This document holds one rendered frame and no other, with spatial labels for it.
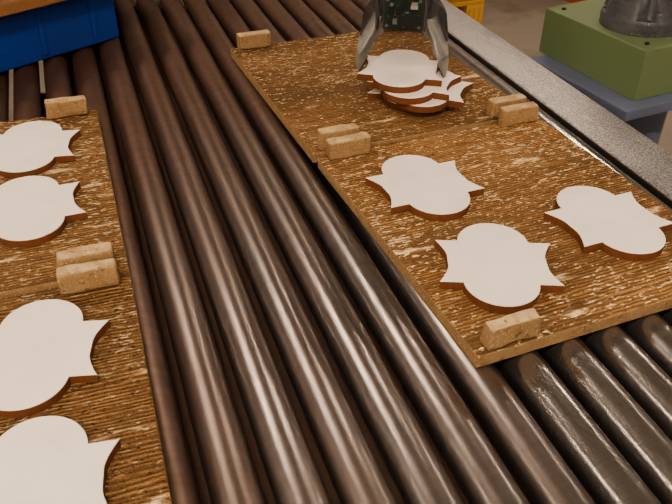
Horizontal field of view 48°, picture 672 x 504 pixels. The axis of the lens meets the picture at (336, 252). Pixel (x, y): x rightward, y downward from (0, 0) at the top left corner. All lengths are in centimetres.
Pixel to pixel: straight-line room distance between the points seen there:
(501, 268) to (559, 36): 82
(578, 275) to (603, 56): 70
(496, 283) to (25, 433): 46
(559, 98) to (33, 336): 88
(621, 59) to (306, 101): 58
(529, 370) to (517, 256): 14
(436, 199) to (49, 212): 45
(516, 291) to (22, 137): 69
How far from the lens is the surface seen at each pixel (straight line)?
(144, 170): 103
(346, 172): 97
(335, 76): 125
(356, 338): 74
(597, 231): 89
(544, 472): 66
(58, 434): 66
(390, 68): 117
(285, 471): 63
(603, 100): 142
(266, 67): 129
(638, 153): 115
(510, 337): 72
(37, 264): 86
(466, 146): 105
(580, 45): 151
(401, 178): 94
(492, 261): 81
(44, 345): 74
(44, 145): 108
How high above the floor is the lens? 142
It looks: 36 degrees down
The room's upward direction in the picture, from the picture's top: 1 degrees clockwise
